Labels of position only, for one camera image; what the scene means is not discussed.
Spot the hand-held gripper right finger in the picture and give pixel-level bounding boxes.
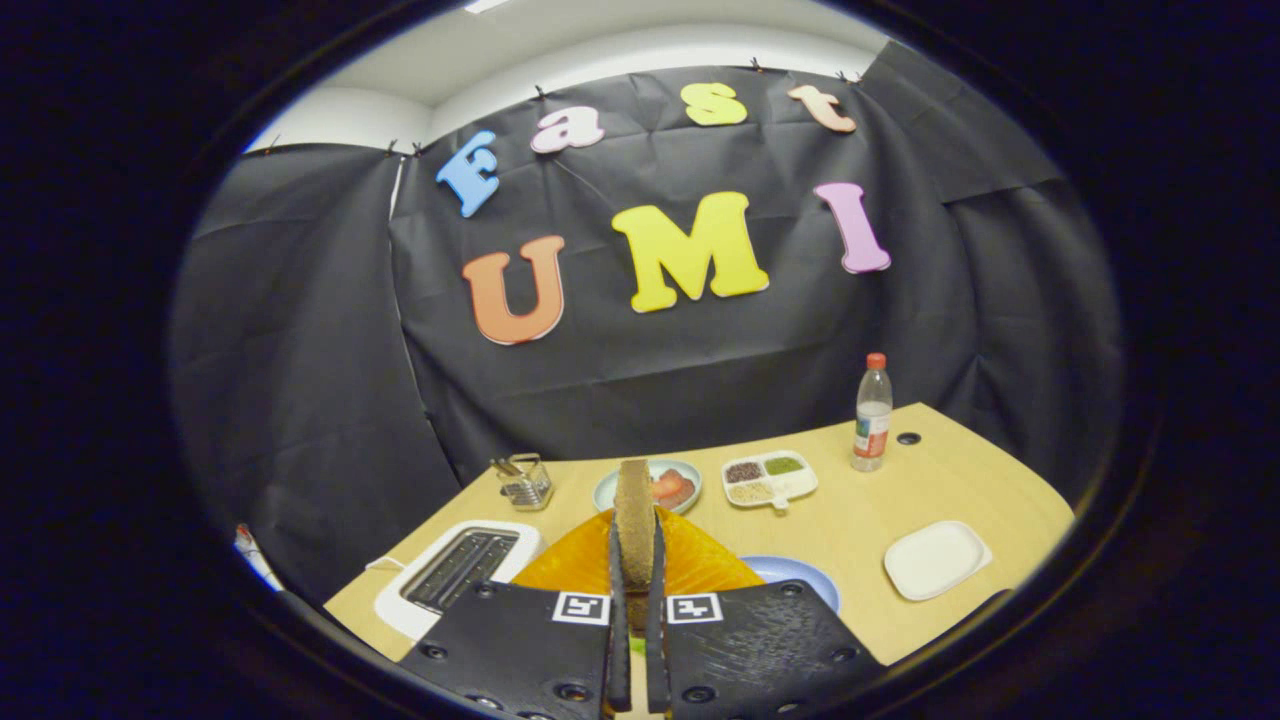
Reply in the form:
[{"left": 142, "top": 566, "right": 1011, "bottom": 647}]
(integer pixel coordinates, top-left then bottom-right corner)
[{"left": 645, "top": 505, "right": 889, "bottom": 720}]

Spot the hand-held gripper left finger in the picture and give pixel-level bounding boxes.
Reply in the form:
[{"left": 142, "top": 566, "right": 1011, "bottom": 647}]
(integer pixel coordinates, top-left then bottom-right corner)
[{"left": 398, "top": 510, "right": 633, "bottom": 720}]

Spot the brown toast slice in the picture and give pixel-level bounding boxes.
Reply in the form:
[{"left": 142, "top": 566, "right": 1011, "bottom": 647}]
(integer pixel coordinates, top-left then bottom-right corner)
[{"left": 613, "top": 459, "right": 657, "bottom": 633}]

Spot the blue plate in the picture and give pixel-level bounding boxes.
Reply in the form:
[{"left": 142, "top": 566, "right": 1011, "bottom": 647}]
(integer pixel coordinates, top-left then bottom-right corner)
[{"left": 740, "top": 555, "right": 842, "bottom": 613}]

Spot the pale green plate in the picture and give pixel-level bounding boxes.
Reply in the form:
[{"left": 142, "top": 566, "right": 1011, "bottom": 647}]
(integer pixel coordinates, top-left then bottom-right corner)
[{"left": 593, "top": 458, "right": 703, "bottom": 515}]

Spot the small metal utensil basket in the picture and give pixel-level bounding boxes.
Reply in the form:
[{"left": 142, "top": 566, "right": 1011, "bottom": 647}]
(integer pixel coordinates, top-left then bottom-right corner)
[{"left": 490, "top": 453, "right": 554, "bottom": 512}]

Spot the white divided seed tray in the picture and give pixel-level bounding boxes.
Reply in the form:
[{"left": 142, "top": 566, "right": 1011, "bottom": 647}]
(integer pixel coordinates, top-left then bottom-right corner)
[{"left": 721, "top": 450, "right": 819, "bottom": 514}]

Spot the white toaster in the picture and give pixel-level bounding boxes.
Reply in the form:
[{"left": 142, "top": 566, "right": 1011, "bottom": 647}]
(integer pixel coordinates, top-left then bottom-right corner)
[{"left": 374, "top": 520, "right": 546, "bottom": 642}]

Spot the white square plate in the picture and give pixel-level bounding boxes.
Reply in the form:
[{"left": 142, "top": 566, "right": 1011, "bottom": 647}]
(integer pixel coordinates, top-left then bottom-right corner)
[{"left": 884, "top": 520, "right": 994, "bottom": 602}]

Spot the clear water bottle red cap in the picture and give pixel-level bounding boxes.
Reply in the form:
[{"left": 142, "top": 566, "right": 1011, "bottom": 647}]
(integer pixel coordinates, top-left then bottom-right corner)
[{"left": 851, "top": 352, "right": 894, "bottom": 473}]

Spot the red white blue object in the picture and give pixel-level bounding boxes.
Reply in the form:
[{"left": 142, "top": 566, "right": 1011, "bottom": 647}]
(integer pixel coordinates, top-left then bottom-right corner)
[{"left": 234, "top": 523, "right": 286, "bottom": 593}]

